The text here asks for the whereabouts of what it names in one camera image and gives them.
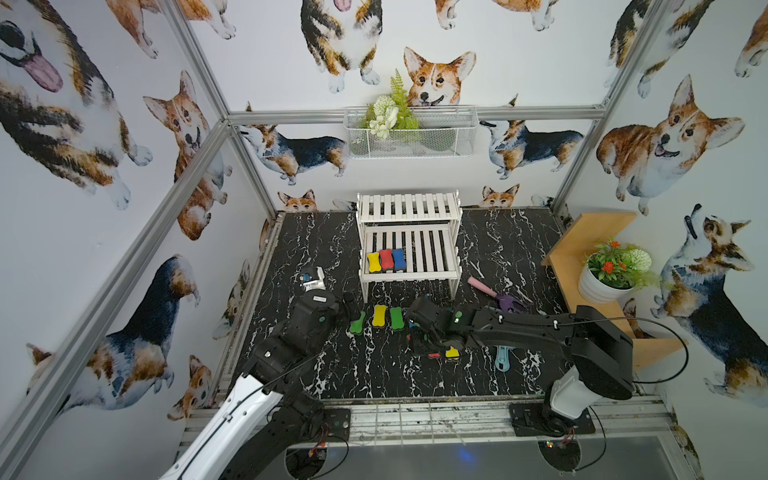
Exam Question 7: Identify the dark green eraser shelf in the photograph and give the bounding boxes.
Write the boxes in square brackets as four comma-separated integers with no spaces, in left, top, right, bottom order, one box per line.
[348,311,366,335]

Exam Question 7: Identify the yellow eraser shelf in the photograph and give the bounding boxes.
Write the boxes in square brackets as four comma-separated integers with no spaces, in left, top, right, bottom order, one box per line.
[372,305,388,328]

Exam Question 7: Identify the blue eraser shelf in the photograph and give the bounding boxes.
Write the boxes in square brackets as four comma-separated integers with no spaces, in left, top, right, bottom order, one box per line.
[392,249,407,271]

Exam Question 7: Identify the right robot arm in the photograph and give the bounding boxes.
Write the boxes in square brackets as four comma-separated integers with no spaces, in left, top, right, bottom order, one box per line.
[404,296,634,421]

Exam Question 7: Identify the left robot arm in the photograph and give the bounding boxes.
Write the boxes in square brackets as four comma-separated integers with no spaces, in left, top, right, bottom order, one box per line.
[163,289,358,479]

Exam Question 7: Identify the white wooden two-tier shelf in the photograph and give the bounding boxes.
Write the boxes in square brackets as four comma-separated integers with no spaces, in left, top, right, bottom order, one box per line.
[356,191,463,301]

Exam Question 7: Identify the teal dustpan with brush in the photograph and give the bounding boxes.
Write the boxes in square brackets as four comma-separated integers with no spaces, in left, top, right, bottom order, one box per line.
[495,346,511,372]

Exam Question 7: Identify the white pot red flowers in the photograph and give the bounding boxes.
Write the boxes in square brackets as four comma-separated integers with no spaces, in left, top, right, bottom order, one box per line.
[578,238,660,305]

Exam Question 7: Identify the wooden corner stand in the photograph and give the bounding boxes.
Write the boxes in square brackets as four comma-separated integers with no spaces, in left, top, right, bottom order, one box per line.
[542,211,687,370]

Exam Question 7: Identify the artificial fern and white flowers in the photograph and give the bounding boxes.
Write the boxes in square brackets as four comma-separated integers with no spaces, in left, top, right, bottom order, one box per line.
[360,70,420,140]

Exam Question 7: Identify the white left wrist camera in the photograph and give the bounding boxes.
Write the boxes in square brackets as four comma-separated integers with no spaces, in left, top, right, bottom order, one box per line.
[299,267,326,292]

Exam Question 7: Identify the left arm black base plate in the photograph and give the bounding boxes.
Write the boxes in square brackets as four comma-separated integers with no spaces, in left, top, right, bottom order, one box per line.
[292,408,352,445]

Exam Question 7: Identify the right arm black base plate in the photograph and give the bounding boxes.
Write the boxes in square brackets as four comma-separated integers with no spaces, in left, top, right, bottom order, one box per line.
[509,402,596,438]

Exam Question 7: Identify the white wire wall basket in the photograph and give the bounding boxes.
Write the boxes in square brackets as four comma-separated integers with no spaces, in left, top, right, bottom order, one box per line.
[343,106,479,159]

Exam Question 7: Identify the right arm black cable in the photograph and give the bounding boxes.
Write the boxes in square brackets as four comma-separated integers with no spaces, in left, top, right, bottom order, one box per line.
[563,316,691,472]

